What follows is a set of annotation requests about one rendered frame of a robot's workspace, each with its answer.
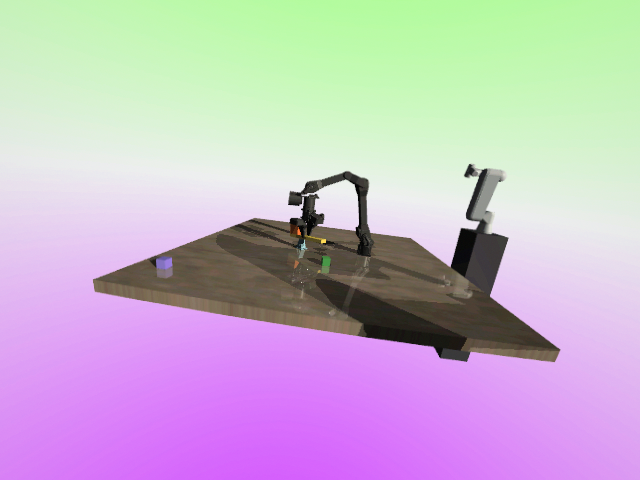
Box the yellow bar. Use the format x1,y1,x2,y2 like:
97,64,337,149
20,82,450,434
290,224,326,243

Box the small purple cube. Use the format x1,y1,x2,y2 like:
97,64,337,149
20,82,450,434
156,257,172,269

